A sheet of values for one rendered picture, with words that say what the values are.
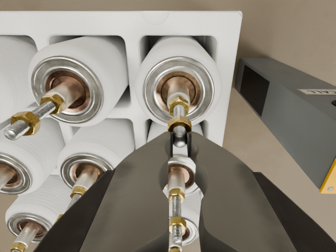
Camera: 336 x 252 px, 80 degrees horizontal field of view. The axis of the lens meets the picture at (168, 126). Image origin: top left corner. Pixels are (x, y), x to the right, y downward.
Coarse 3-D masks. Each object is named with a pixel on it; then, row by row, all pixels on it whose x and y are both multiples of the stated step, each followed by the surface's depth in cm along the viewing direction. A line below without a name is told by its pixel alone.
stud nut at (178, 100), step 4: (172, 100) 18; (176, 100) 17; (180, 100) 17; (184, 100) 18; (172, 104) 18; (176, 104) 18; (180, 104) 18; (184, 104) 17; (172, 108) 18; (184, 108) 18; (172, 112) 18
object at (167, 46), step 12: (168, 36) 28; (180, 36) 26; (156, 48) 21; (168, 48) 20; (180, 48) 20; (192, 48) 20; (144, 60) 21; (156, 60) 20; (204, 60) 20; (144, 72) 21; (216, 72) 21; (216, 84) 21; (216, 96) 22; (144, 108) 23; (156, 120) 23
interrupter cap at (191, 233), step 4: (188, 220) 31; (188, 224) 32; (192, 224) 31; (188, 228) 32; (192, 228) 32; (196, 228) 32; (184, 232) 33; (188, 232) 33; (192, 232) 33; (196, 232) 32; (184, 236) 33; (188, 236) 33; (192, 236) 33; (196, 236) 33; (184, 240) 34; (188, 240) 34; (192, 240) 33; (184, 244) 34
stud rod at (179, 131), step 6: (174, 108) 17; (180, 108) 17; (174, 114) 16; (180, 114) 16; (180, 126) 14; (174, 132) 14; (180, 132) 13; (174, 138) 13; (180, 138) 13; (186, 138) 13; (174, 144) 13; (180, 144) 13
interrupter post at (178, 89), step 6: (174, 84) 21; (180, 84) 20; (168, 90) 21; (174, 90) 19; (180, 90) 19; (186, 90) 20; (168, 96) 19; (174, 96) 19; (180, 96) 19; (186, 96) 19; (168, 102) 19; (168, 108) 19
